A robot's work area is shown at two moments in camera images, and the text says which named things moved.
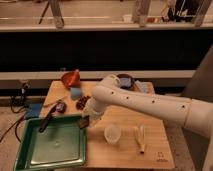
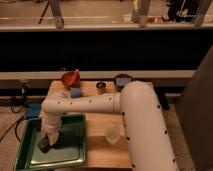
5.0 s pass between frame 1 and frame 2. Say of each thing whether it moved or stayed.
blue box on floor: stayed
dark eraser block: moved
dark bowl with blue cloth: stayed
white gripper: moved
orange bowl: stayed
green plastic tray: stayed
